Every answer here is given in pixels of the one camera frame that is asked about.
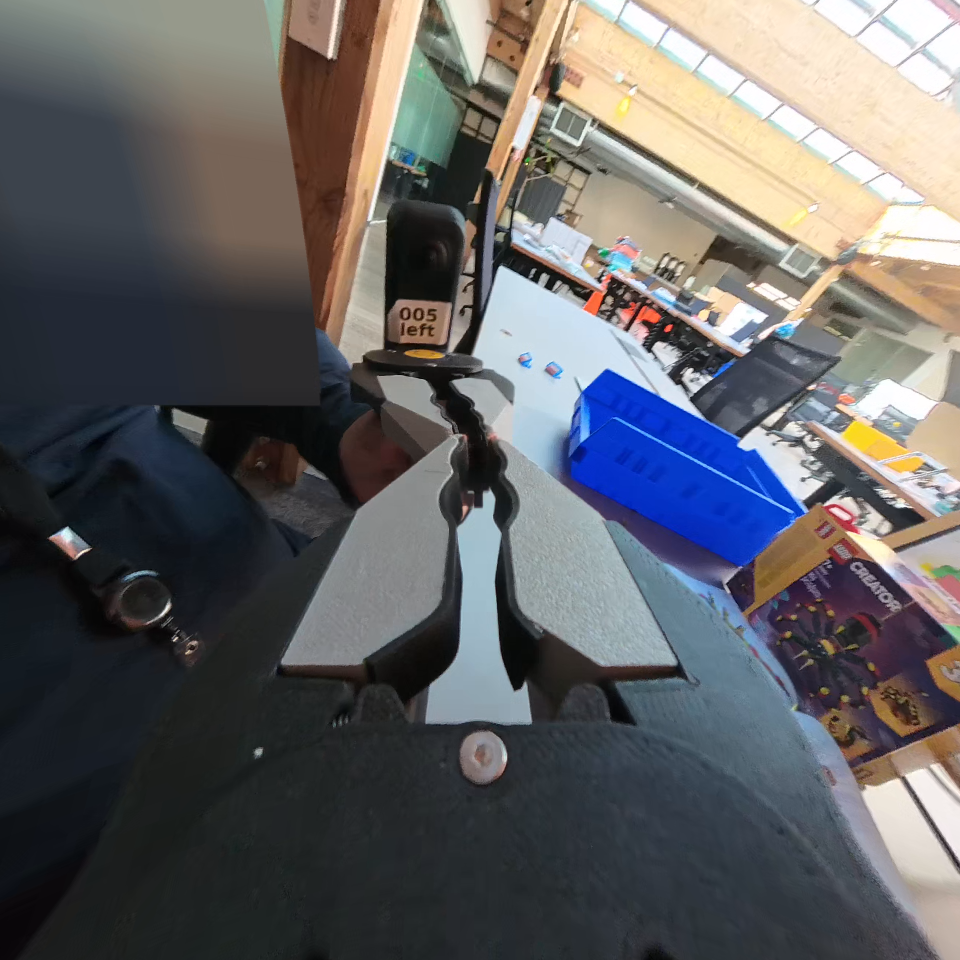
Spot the wooden pillar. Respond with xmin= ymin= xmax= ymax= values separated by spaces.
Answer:
xmin=279 ymin=0 xmax=429 ymax=348

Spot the black office chair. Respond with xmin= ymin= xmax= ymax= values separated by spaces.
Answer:
xmin=690 ymin=333 xmax=843 ymax=441

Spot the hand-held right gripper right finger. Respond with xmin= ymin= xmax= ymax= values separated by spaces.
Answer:
xmin=489 ymin=441 xmax=681 ymax=693

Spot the yellow plastic bin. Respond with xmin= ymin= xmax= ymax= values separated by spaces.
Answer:
xmin=840 ymin=418 xmax=910 ymax=464

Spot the blue plastic bin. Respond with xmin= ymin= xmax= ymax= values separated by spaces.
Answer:
xmin=572 ymin=368 xmax=809 ymax=519
xmin=568 ymin=417 xmax=801 ymax=568

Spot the white toy box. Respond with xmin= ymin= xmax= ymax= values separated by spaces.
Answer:
xmin=883 ymin=513 xmax=960 ymax=642

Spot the cluttered work table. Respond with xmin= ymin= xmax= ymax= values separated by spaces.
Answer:
xmin=510 ymin=225 xmax=751 ymax=363

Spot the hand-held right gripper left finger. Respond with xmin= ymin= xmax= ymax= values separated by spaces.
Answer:
xmin=277 ymin=433 xmax=468 ymax=700

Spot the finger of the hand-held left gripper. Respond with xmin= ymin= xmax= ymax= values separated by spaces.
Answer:
xmin=375 ymin=372 xmax=481 ymax=461
xmin=448 ymin=371 xmax=517 ymax=426

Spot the purple lego set box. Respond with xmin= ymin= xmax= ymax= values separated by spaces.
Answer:
xmin=723 ymin=504 xmax=960 ymax=787

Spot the badge reel with lanyard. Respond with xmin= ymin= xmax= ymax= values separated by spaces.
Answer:
xmin=0 ymin=446 xmax=205 ymax=669

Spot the person's left hand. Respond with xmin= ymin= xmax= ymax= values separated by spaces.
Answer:
xmin=351 ymin=411 xmax=423 ymax=506

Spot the person's navy jacket torso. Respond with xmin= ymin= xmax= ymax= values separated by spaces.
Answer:
xmin=0 ymin=405 xmax=312 ymax=931

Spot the white wall device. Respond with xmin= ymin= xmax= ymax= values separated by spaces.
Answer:
xmin=288 ymin=0 xmax=348 ymax=61

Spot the black and red lego piece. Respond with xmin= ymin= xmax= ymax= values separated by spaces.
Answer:
xmin=453 ymin=418 xmax=502 ymax=506

